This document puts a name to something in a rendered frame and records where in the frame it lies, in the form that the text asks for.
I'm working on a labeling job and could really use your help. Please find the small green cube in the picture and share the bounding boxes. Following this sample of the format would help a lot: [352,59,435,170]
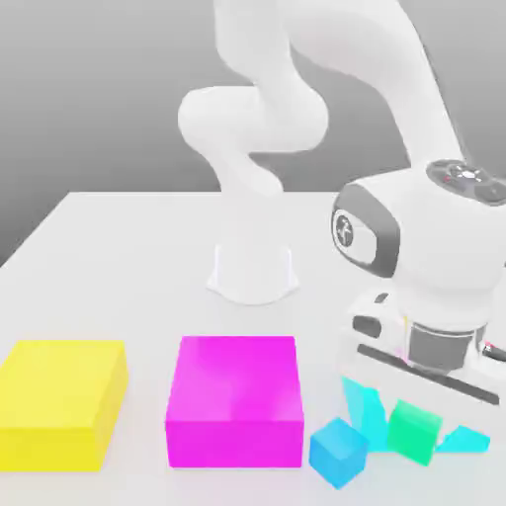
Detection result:
[385,397,444,467]

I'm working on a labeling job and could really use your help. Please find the large cyan box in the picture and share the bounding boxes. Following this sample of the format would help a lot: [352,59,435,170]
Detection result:
[340,375,492,455]

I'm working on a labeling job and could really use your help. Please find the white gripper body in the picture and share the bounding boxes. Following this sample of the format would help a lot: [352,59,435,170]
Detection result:
[336,330,506,441]

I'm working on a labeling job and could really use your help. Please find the small blue cube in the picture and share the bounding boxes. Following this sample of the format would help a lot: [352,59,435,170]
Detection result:
[308,416,371,491]

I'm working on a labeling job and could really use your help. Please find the large magenta box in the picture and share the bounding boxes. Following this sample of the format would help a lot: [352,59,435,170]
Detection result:
[164,334,305,470]

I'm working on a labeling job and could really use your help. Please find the large yellow box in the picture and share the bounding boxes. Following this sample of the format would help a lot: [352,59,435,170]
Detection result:
[0,338,129,473]

